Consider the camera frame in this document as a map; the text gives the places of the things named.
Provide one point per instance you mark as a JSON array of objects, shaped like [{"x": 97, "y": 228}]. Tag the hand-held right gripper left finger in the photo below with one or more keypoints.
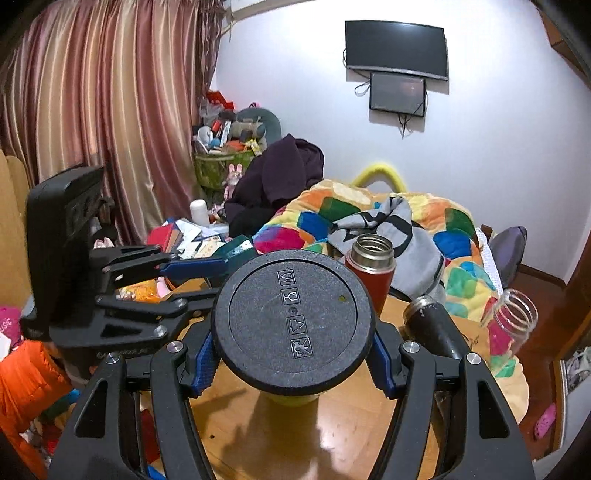
[{"x": 207, "y": 364}]

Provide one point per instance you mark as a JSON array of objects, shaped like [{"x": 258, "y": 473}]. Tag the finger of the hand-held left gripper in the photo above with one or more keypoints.
[
  {"x": 157, "y": 310},
  {"x": 196, "y": 268}
]

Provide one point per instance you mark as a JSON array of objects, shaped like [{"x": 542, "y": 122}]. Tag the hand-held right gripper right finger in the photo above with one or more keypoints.
[{"x": 382, "y": 364}]

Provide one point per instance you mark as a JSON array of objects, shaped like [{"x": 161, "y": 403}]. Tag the orange snack packet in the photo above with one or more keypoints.
[{"x": 138, "y": 293}]

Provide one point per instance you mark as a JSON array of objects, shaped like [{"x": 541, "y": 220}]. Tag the pile of books and papers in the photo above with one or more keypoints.
[{"x": 184, "y": 237}]

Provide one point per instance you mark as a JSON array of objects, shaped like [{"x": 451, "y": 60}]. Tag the teal glossy container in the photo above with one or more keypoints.
[{"x": 238, "y": 249}]

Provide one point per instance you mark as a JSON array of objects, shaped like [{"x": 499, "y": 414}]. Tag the wooden headboard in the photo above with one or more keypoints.
[{"x": 11, "y": 230}]

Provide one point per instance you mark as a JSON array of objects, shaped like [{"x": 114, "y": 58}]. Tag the white bottle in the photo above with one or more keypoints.
[{"x": 201, "y": 212}]

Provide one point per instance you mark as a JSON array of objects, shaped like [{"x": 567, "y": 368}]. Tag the black bottle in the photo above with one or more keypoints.
[{"x": 436, "y": 330}]

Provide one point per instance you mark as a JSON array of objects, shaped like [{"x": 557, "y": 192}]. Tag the red thermos bottle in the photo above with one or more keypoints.
[{"x": 369, "y": 281}]

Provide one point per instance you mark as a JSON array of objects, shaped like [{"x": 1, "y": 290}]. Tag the pink bunny toy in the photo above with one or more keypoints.
[{"x": 233, "y": 177}]

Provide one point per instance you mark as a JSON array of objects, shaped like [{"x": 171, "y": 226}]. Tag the green basket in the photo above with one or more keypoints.
[{"x": 212, "y": 170}]

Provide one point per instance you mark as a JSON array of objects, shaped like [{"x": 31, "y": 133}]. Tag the pink hat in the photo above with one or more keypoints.
[{"x": 9, "y": 323}]

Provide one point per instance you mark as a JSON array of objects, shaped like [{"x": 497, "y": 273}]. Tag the grey cloth with black print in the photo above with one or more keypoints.
[{"x": 418, "y": 258}]

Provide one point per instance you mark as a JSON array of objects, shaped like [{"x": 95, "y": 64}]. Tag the colourful patchwork blanket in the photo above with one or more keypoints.
[{"x": 466, "y": 281}]

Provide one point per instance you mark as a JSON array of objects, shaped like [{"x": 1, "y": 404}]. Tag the dark purple garment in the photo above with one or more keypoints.
[{"x": 277, "y": 180}]

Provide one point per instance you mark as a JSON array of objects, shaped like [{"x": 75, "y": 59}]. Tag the clear glass jar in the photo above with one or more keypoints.
[{"x": 510, "y": 330}]

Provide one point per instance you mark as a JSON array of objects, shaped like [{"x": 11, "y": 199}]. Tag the pink striped curtain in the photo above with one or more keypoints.
[{"x": 115, "y": 106}]

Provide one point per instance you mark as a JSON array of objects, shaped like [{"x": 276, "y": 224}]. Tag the orange jacket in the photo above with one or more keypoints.
[{"x": 27, "y": 392}]

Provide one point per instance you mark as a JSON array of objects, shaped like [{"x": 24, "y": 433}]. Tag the pink slipper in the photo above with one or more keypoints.
[{"x": 545, "y": 421}]

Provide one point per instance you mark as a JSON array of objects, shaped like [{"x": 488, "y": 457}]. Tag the white shoes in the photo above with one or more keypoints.
[{"x": 579, "y": 364}]

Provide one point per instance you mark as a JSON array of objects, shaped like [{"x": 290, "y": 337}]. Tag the yellow hoop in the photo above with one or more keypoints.
[{"x": 378, "y": 167}]

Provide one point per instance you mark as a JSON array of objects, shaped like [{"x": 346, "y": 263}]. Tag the small black wall screen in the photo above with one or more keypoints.
[{"x": 397, "y": 92}]

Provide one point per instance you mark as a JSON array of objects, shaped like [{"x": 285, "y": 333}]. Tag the black wall television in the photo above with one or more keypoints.
[{"x": 395, "y": 46}]

